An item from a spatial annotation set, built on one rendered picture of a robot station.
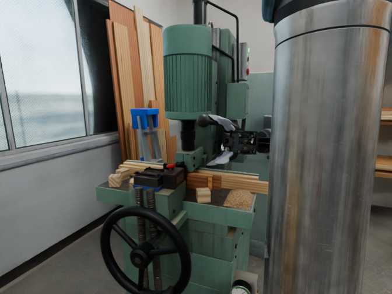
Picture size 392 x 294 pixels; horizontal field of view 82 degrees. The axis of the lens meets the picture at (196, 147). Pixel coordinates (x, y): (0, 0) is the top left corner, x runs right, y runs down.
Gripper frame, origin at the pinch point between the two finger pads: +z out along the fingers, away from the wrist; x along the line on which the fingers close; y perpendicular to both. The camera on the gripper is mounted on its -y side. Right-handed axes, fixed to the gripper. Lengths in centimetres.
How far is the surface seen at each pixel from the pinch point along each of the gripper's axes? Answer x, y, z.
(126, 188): 20.7, -23.9, 21.5
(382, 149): 8, -99, -255
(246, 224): 25.1, 6.8, -12.3
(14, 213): 59, -116, 88
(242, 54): -38, -27, -27
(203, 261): 42.0, -3.9, -3.5
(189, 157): 7.3, -15.0, -0.4
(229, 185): 17.2, -9.9, -15.0
